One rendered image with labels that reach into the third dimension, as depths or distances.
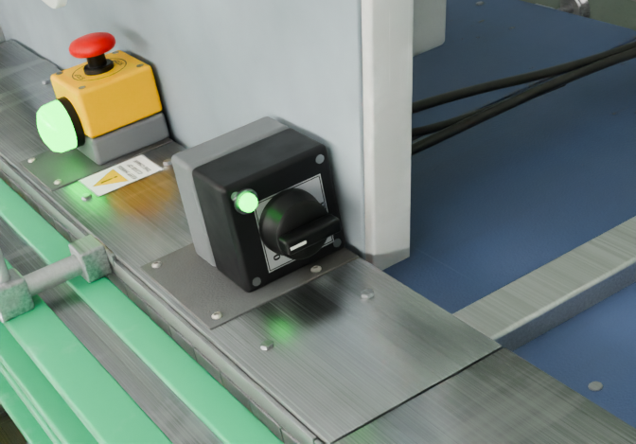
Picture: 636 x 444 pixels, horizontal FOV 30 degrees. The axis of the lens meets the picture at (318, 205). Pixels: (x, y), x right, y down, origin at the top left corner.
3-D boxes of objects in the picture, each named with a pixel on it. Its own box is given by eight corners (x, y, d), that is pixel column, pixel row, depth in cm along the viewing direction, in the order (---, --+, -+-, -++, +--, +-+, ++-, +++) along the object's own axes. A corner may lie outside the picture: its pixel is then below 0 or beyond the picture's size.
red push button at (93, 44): (71, 77, 103) (60, 40, 101) (112, 61, 105) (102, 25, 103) (87, 87, 100) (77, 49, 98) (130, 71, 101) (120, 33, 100)
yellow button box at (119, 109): (144, 116, 110) (70, 146, 107) (122, 41, 106) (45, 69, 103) (176, 136, 104) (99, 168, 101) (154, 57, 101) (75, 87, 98)
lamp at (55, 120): (71, 137, 105) (40, 150, 104) (57, 91, 103) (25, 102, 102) (90, 150, 101) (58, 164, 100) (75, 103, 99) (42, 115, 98)
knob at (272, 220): (323, 236, 80) (350, 254, 77) (266, 263, 78) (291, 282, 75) (310, 177, 78) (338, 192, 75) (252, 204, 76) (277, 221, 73)
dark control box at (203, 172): (294, 208, 88) (195, 255, 84) (273, 111, 84) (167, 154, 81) (355, 246, 81) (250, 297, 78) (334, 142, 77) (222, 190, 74)
